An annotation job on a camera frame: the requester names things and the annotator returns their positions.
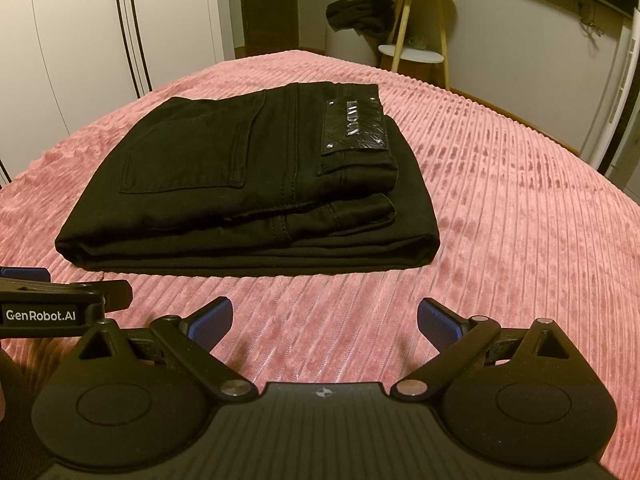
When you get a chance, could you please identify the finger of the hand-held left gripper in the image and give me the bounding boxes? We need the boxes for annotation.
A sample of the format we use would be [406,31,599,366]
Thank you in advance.
[75,280,134,322]
[0,266,52,288]

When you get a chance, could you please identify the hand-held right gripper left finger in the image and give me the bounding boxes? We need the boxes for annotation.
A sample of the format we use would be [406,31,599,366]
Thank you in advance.
[75,297,254,402]

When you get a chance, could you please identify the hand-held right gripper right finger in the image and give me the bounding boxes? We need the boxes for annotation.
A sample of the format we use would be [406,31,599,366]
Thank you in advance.
[390,297,571,402]

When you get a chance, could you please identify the black pants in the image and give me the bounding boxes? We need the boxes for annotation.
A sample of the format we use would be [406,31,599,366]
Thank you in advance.
[55,81,442,277]

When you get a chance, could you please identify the pink ribbed blanket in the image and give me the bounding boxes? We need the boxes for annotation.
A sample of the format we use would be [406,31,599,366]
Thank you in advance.
[0,48,640,480]

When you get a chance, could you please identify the white wardrobe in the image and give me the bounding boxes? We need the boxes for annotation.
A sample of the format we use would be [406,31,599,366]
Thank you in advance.
[0,0,242,183]

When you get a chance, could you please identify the round side table yellow legs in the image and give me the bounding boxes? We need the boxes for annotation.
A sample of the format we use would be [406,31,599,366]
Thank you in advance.
[373,0,459,89]

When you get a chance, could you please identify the white standing appliance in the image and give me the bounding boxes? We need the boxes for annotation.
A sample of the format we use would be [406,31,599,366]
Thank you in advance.
[576,7,640,177]

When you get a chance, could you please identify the black cloth pile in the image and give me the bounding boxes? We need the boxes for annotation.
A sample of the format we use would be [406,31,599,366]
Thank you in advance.
[325,0,396,37]

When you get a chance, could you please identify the brown door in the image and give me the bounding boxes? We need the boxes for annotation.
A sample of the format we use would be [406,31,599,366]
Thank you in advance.
[237,0,302,50]

